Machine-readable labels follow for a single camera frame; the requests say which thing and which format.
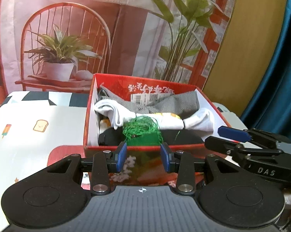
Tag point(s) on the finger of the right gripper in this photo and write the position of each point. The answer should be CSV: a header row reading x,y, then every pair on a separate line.
x,y
251,135
231,148

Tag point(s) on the teal curtain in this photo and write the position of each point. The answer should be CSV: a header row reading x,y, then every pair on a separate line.
x,y
270,106

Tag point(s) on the black cloth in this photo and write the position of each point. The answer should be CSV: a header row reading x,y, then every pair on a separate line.
x,y
113,137

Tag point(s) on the white sock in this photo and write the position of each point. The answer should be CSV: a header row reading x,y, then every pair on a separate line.
x,y
202,120

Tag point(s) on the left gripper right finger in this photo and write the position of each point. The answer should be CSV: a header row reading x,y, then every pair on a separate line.
x,y
184,165

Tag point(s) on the red strawberry cardboard box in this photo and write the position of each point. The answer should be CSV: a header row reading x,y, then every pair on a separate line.
x,y
143,165

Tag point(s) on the green mesh net bag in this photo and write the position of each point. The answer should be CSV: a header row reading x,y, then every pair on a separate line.
x,y
142,131

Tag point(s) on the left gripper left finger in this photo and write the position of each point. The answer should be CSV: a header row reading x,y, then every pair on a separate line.
x,y
101,165

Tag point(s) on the grey knitted cloth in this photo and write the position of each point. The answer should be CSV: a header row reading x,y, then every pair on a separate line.
x,y
184,105

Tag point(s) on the patterned tablecloth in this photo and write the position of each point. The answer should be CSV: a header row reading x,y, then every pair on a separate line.
x,y
32,124

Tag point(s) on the printed room backdrop cloth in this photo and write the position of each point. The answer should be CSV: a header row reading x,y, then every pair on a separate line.
x,y
58,45

